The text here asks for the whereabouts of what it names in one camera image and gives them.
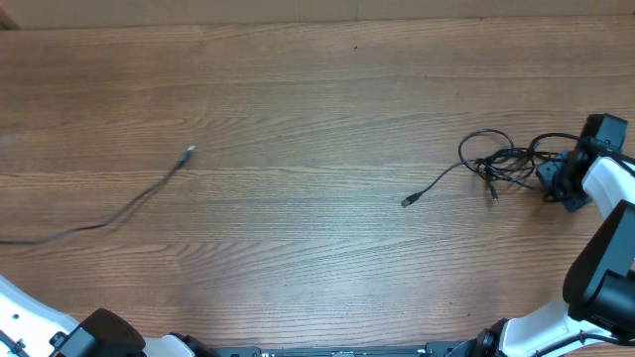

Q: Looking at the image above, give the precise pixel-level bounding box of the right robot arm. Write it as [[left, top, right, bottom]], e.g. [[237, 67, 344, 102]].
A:
[[450, 113, 634, 356]]

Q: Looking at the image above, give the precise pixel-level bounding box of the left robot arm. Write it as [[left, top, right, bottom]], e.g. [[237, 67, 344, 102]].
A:
[[1, 278, 194, 357]]

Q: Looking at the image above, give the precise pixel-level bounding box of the black separated USB cable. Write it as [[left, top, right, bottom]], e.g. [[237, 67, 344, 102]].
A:
[[0, 145, 197, 247]]

